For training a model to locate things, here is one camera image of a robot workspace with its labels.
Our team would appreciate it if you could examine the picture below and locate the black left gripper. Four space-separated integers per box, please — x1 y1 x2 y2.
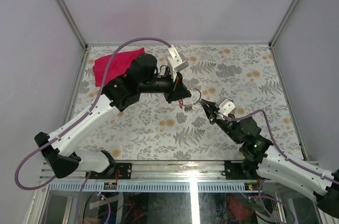
139 67 192 103

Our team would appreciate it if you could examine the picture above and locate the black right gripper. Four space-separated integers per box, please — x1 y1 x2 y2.
200 99 242 145

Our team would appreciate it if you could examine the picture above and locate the large metal keyring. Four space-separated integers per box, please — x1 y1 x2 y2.
182 88 202 112

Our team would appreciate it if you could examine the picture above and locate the key with black tag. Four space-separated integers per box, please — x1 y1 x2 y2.
200 99 213 107

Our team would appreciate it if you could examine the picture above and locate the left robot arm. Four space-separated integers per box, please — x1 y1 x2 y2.
34 52 191 179

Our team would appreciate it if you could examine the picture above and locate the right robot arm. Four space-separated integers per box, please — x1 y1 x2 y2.
200 98 338 218

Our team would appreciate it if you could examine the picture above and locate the red cloth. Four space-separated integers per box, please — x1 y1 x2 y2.
93 48 145 87

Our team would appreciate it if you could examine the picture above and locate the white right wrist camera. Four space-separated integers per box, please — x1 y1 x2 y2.
215 97 236 116

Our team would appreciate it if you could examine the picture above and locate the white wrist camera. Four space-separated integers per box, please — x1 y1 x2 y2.
215 97 236 116
167 45 189 82

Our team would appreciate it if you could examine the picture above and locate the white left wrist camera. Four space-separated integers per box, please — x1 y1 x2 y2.
167 45 189 82

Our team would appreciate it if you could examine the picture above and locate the metal mounting rail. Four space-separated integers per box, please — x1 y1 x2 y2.
39 160 247 181

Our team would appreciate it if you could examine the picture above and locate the slotted cable duct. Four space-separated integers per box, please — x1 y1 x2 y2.
50 181 255 193

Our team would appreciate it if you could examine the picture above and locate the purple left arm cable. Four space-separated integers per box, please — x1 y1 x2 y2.
14 37 173 191

